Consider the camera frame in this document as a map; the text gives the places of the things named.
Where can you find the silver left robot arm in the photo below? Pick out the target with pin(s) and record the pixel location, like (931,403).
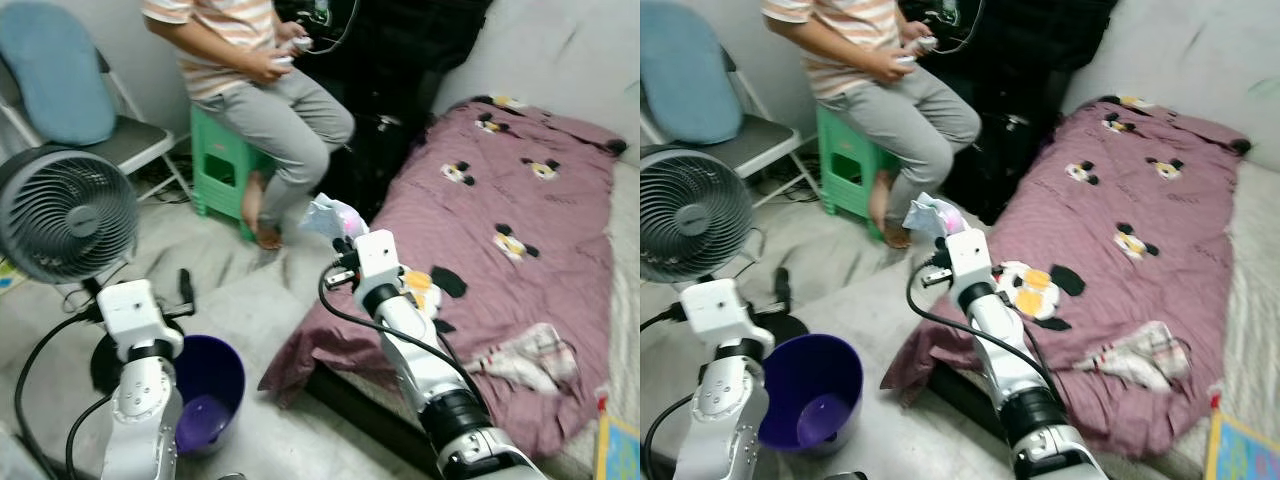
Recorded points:
(140,420)
(725,420)

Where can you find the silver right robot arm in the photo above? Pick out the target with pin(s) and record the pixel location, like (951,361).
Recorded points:
(420,350)
(1000,345)

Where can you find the purple plastic bin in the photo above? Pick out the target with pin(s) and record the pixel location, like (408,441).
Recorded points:
(215,400)
(820,400)

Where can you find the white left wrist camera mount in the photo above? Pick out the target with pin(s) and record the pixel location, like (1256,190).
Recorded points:
(135,315)
(722,315)

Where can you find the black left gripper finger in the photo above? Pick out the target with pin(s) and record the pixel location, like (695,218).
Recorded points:
(186,285)
(781,290)

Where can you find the black bag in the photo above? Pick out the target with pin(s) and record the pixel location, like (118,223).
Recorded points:
(1030,60)
(400,60)

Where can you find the white red striped garment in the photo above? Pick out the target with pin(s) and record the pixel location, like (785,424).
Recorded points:
(1140,355)
(525,360)

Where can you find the white quilted mattress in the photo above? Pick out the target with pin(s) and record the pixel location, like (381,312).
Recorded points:
(628,300)
(1262,300)

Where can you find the colourful children's book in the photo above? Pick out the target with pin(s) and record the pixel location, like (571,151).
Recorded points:
(1245,455)
(620,455)

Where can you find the blue seat cushion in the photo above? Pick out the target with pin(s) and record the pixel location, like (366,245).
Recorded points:
(55,80)
(690,70)

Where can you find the person's left hand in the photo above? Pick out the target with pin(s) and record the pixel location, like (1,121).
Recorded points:
(922,43)
(298,44)

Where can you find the pink cartoon mouse blanket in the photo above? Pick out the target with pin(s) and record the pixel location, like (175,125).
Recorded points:
(480,200)
(1100,200)

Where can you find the dark bed base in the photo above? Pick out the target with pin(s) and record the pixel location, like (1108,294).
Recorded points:
(370,420)
(965,400)

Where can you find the green plastic stool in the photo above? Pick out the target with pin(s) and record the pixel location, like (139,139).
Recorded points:
(845,150)
(215,150)

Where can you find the grey floor fan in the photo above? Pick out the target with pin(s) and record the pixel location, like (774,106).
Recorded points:
(695,215)
(65,215)

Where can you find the person's right forearm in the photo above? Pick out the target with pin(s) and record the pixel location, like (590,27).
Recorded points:
(845,42)
(225,45)

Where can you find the grey folding chair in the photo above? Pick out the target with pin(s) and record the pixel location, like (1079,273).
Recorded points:
(135,145)
(765,140)

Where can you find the person's right hand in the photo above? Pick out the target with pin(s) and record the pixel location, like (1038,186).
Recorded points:
(893,66)
(270,68)

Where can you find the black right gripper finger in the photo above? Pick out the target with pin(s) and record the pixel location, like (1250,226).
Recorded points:
(343,247)
(939,246)

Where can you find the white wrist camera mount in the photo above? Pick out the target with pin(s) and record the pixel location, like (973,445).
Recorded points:
(378,262)
(135,315)
(722,315)
(968,260)

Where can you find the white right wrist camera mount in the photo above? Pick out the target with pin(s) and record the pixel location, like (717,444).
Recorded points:
(968,260)
(378,262)

